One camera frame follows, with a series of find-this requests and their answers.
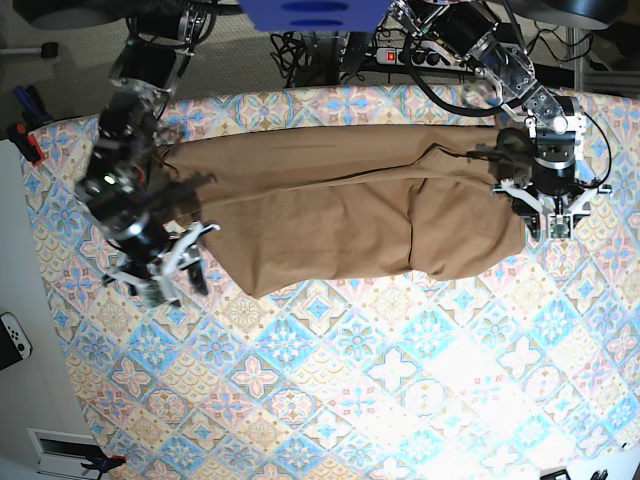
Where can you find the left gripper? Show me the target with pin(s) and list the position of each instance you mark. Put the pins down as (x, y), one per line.
(534, 206)

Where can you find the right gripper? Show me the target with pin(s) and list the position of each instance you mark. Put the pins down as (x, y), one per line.
(183, 255)

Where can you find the brown t-shirt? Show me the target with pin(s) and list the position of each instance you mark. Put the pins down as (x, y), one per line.
(334, 203)

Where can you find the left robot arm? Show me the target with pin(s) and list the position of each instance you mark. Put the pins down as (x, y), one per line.
(535, 165)

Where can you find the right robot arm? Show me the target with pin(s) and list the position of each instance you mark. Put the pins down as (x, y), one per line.
(116, 193)

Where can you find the white game controller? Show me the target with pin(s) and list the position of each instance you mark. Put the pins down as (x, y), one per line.
(16, 335)

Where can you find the patterned tile tablecloth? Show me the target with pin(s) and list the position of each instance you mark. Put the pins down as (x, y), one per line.
(528, 366)

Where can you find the white power strip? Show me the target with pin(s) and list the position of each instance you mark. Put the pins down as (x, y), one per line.
(420, 57)

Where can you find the orange black bottom clamp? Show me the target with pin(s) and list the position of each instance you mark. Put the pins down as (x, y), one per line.
(103, 464)

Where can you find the red black table clamp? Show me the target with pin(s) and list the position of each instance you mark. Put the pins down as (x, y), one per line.
(26, 143)

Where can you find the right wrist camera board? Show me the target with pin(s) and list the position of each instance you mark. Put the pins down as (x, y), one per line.
(155, 297)

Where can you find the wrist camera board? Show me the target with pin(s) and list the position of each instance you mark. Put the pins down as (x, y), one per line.
(559, 227)
(155, 297)

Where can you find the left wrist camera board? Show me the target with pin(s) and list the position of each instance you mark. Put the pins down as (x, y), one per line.
(559, 227)

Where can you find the white wall vent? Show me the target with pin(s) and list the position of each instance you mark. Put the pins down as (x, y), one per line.
(61, 455)

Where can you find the blue handled clamp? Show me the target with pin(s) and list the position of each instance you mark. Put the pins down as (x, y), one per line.
(34, 111)

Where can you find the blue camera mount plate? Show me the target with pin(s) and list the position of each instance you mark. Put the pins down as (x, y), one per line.
(315, 15)

